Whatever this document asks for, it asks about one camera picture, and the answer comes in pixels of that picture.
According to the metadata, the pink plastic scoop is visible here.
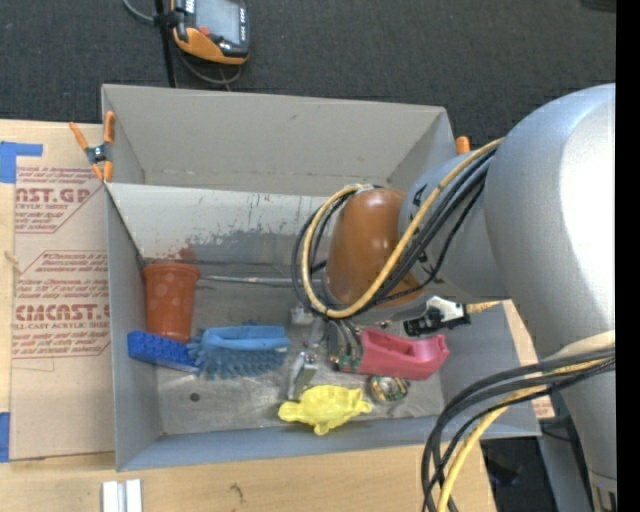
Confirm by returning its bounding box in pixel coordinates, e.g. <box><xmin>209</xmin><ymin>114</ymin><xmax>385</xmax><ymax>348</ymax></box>
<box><xmin>338</xmin><ymin>327</ymin><xmax>452</xmax><ymax>383</ymax></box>

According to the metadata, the black cylinder on white bracket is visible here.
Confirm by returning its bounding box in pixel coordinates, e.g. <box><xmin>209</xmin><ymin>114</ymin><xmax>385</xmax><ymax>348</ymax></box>
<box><xmin>403</xmin><ymin>295</ymin><xmax>472</xmax><ymax>338</ymax></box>

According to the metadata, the orange plastic cup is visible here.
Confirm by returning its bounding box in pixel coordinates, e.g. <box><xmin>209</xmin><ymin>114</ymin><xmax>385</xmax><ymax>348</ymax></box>
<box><xmin>140</xmin><ymin>261</ymin><xmax>202</xmax><ymax>344</ymax></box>

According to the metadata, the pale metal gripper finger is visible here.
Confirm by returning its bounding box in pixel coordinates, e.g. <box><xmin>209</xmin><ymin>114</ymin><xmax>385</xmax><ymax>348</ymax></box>
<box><xmin>305</xmin><ymin>318</ymin><xmax>325</xmax><ymax>351</ymax></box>
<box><xmin>287</xmin><ymin>349</ymin><xmax>320</xmax><ymax>401</ymax></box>

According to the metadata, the yellow toy turtle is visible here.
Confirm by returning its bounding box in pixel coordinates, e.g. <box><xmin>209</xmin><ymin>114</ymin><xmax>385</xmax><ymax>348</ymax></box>
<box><xmin>277</xmin><ymin>384</ymin><xmax>375</xmax><ymax>437</ymax></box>

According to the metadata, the brown cardboard board red print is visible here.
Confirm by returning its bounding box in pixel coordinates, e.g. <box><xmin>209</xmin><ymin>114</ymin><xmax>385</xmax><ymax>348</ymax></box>
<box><xmin>0</xmin><ymin>118</ymin><xmax>117</xmax><ymax>464</ymax></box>

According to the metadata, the blue scrubbing brush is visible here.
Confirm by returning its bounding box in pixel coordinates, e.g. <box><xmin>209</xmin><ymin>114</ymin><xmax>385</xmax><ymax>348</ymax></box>
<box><xmin>186</xmin><ymin>323</ymin><xmax>293</xmax><ymax>381</ymax></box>

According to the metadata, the blue studded building block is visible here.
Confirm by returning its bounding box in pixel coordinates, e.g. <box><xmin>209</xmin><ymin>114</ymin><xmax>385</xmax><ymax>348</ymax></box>
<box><xmin>126</xmin><ymin>330</ymin><xmax>202</xmax><ymax>375</ymax></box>

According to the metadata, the grey metal bin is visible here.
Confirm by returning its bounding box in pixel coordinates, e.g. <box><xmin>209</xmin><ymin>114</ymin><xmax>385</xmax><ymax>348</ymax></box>
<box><xmin>101</xmin><ymin>83</ymin><xmax>542</xmax><ymax>473</ymax></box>

